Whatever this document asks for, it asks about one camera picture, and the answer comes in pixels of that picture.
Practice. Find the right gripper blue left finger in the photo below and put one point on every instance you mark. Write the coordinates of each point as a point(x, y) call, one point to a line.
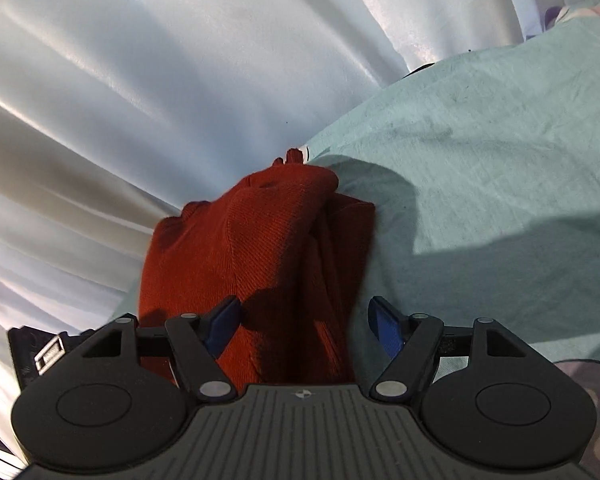
point(218, 326)

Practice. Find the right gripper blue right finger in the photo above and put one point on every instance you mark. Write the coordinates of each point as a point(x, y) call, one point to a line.
point(388, 324)

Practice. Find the red button-up knit shirt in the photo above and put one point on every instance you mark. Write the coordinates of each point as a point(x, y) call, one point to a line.
point(291, 248)

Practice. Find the mint green printed bedsheet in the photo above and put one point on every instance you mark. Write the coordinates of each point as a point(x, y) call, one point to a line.
point(485, 173)

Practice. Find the white sheer curtain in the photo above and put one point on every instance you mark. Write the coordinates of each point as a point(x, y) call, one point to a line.
point(116, 113)

